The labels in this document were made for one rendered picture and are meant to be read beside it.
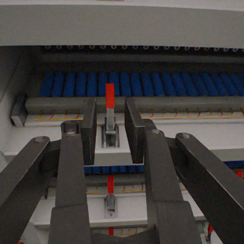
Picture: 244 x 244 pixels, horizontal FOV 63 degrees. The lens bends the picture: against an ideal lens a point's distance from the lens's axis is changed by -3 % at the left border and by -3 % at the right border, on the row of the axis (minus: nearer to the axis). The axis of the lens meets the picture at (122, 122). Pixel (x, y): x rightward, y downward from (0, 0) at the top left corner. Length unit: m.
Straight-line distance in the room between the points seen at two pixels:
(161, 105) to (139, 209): 0.23
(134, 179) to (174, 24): 0.33
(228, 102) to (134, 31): 0.23
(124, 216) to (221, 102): 0.29
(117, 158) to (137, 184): 0.17
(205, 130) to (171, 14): 0.20
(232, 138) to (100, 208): 0.29
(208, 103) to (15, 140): 0.32
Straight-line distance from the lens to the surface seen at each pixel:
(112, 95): 0.29
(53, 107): 0.35
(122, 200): 0.47
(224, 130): 0.38
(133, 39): 0.24
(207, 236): 0.66
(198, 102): 0.37
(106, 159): 0.32
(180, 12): 0.24
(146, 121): 0.16
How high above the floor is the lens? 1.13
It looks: 34 degrees down
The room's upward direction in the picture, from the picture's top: 2 degrees clockwise
